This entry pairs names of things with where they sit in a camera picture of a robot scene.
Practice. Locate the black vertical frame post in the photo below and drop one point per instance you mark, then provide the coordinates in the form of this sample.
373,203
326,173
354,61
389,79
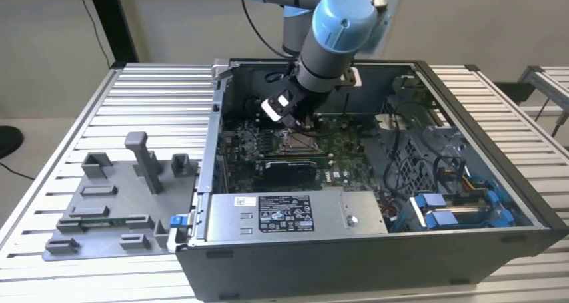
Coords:
111,23

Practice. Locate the blue disk bay bracket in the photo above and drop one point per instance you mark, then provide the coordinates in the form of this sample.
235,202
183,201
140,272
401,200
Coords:
506,218

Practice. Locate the blue case latch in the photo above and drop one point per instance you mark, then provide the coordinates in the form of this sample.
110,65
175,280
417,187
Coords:
176,222

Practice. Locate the green RAM stick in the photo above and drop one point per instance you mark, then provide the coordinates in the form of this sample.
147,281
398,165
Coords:
111,221

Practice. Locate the silver power supply unit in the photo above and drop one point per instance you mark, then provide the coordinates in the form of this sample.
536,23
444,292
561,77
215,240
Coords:
329,216

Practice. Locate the open grey PC case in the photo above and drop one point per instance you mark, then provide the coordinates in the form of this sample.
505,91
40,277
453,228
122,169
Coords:
311,269

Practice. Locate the small white camera box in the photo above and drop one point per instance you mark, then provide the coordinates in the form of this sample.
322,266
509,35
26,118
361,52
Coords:
353,81

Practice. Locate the blue disk carrier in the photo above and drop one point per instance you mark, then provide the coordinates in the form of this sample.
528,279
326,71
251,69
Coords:
441,219
432,200

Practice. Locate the grey plastic parts rack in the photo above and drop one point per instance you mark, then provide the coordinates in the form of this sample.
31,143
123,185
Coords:
128,199

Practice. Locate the black round chair base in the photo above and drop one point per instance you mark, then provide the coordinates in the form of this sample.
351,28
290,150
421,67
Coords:
8,141

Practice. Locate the black graphics card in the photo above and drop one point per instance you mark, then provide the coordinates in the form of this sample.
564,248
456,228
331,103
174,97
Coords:
289,174

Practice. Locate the green motherboard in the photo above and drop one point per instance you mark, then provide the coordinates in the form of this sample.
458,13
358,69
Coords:
351,178

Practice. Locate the metal slat side table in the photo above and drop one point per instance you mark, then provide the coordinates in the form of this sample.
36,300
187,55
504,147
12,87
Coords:
556,80

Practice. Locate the silver CPU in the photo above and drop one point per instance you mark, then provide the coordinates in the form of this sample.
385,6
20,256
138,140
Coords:
299,143

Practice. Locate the white black camera box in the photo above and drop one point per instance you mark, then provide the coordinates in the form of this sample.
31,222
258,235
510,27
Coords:
271,111

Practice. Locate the grey metal drive cage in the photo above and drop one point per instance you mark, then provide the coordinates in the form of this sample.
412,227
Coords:
378,163

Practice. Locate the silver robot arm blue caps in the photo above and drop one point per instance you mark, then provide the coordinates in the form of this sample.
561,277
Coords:
319,63

